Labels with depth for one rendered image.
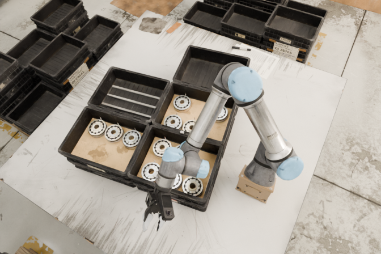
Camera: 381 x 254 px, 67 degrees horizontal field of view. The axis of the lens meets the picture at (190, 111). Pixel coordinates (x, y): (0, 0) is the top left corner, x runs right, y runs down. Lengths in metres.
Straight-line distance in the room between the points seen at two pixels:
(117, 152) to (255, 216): 0.80
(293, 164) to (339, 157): 1.41
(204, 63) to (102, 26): 1.41
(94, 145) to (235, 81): 0.94
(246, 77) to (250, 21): 1.85
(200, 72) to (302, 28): 1.18
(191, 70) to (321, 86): 0.85
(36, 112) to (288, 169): 2.12
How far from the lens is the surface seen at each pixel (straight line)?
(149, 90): 1.78
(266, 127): 1.14
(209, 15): 3.07
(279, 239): 1.58
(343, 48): 3.37
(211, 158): 1.52
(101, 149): 1.65
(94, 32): 2.96
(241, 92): 1.03
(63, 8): 3.18
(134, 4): 3.78
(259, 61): 2.07
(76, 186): 1.77
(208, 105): 1.20
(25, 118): 2.75
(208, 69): 1.84
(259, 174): 1.39
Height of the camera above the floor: 2.23
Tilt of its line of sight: 58 degrees down
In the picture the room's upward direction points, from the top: 7 degrees counter-clockwise
